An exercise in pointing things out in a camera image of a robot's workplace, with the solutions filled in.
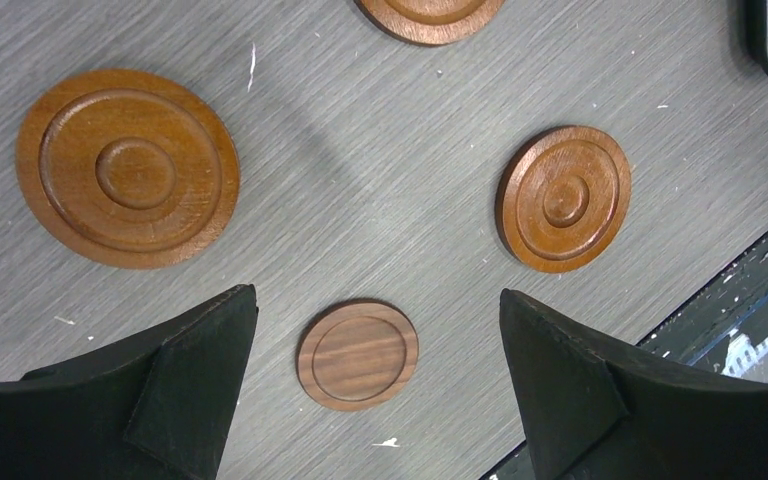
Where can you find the wooden ringed coaster back right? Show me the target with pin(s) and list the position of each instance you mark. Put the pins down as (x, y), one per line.
(431, 22)

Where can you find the wooden ringed coaster back middle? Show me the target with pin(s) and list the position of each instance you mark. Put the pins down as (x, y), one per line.
(127, 168)

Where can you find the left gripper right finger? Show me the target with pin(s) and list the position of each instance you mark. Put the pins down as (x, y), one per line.
(595, 407)

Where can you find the wooden ringed coaster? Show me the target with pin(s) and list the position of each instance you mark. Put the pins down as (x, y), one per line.
(127, 168)
(431, 22)
(563, 198)

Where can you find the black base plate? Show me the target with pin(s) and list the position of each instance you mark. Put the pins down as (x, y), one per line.
(722, 329)

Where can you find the wooden ringed coaster front right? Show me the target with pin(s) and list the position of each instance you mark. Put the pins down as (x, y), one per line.
(563, 198)

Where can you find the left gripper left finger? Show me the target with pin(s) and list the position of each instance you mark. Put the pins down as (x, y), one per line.
(155, 405)

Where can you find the dark walnut coaster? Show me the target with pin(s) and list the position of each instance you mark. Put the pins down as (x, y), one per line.
(356, 355)

